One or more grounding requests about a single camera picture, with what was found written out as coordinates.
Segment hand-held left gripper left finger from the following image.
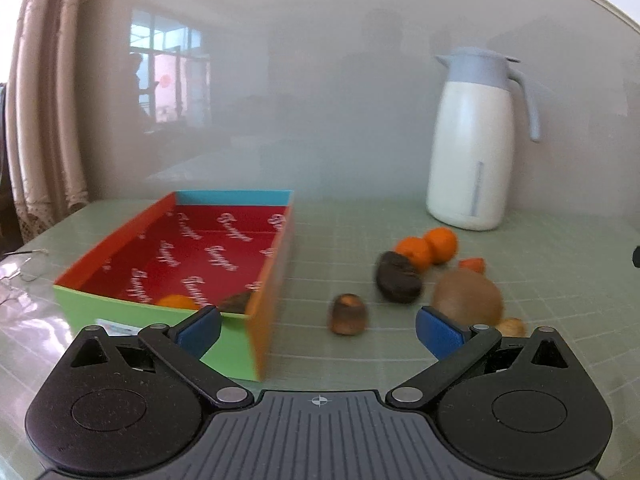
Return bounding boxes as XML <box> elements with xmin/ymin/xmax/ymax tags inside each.
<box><xmin>66</xmin><ymin>305</ymin><xmax>254</xmax><ymax>409</ymax></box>

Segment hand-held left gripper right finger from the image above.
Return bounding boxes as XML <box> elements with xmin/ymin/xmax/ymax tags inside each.
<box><xmin>386</xmin><ymin>305</ymin><xmax>572</xmax><ymax>409</ymax></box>

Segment orange mandarin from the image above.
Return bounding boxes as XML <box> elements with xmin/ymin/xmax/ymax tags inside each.
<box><xmin>156</xmin><ymin>294</ymin><xmax>202</xmax><ymax>311</ymax></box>
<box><xmin>396</xmin><ymin>236</ymin><xmax>433</xmax><ymax>274</ymax></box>
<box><xmin>424</xmin><ymin>227</ymin><xmax>459</xmax><ymax>265</ymax></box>

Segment brown kiwi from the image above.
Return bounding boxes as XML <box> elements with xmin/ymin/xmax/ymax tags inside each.
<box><xmin>431</xmin><ymin>268</ymin><xmax>505</xmax><ymax>327</ymax></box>

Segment dark brown wrinkled fruit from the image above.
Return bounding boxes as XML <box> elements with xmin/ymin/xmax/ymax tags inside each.
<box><xmin>327</xmin><ymin>293</ymin><xmax>371</xmax><ymax>336</ymax></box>
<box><xmin>218</xmin><ymin>291</ymin><xmax>252</xmax><ymax>315</ymax></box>

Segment large dark wrinkled fruit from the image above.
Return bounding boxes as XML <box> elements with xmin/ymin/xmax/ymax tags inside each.
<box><xmin>375</xmin><ymin>251</ymin><xmax>423</xmax><ymax>305</ymax></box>

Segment small yellowish longan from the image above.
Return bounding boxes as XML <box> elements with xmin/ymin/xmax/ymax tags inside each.
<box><xmin>495</xmin><ymin>317</ymin><xmax>527</xmax><ymax>339</ymax></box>

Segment colourful cardboard box red inside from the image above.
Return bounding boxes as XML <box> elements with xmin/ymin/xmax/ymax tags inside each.
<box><xmin>53</xmin><ymin>190</ymin><xmax>294</xmax><ymax>383</ymax></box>

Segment white thermos jug grey lid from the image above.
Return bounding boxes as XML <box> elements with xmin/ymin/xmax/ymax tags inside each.
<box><xmin>426</xmin><ymin>47</ymin><xmax>542</xmax><ymax>231</ymax></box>

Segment beige lace curtain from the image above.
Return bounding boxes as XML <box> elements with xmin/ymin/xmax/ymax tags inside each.
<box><xmin>5</xmin><ymin>0</ymin><xmax>92</xmax><ymax>243</ymax></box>

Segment metal frame eyeglasses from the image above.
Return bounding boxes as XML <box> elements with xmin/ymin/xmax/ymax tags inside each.
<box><xmin>0</xmin><ymin>247</ymin><xmax>50</xmax><ymax>306</ymax></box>

